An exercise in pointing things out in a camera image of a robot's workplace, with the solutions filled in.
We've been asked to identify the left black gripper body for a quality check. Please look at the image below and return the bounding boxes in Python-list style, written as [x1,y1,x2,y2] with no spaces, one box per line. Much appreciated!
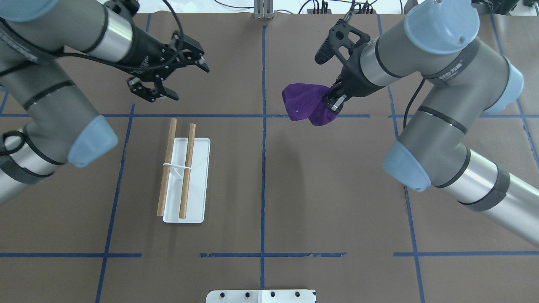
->
[126,32,204,83]

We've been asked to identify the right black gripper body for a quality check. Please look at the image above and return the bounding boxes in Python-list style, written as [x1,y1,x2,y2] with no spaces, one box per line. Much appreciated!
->
[328,69,381,100]

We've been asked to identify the purple towel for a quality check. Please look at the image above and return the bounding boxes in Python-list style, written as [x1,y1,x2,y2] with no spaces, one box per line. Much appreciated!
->
[281,84,337,126]

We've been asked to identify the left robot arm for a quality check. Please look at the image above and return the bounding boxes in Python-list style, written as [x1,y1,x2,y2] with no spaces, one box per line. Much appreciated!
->
[1,0,209,204]

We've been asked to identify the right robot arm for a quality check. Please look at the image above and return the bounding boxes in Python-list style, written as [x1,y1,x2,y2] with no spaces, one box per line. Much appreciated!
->
[315,0,539,246]

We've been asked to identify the rear wooden rack rod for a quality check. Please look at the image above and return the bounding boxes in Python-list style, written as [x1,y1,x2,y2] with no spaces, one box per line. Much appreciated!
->
[157,118,177,217]

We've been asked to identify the wooden rack rod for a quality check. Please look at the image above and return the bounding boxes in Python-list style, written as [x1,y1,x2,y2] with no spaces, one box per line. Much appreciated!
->
[179,123,196,219]
[157,118,177,217]

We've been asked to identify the front wooden rack rod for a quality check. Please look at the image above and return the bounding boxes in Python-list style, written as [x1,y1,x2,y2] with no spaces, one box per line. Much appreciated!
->
[179,123,196,219]

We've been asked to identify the white rack base tray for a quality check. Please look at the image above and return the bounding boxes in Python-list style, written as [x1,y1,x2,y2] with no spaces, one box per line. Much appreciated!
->
[163,138,211,223]

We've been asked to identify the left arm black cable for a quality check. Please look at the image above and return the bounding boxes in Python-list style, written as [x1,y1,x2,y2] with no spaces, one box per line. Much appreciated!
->
[0,0,186,72]

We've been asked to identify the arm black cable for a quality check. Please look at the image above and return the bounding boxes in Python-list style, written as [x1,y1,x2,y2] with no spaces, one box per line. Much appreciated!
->
[0,0,186,72]
[403,78,426,129]

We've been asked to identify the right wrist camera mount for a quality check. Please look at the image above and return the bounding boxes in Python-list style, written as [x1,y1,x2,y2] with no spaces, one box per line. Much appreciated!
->
[315,11,371,67]

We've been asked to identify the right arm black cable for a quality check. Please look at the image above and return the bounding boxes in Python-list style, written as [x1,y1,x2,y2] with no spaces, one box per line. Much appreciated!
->
[403,78,426,129]

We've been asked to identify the white rack wire stand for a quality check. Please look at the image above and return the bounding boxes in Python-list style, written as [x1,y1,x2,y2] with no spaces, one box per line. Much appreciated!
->
[163,163,191,180]

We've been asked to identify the aluminium frame post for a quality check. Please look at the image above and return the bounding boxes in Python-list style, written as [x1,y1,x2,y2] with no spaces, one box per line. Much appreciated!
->
[253,0,275,19]

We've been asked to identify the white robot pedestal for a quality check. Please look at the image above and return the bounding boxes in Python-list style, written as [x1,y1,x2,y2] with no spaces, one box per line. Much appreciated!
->
[205,289,317,303]

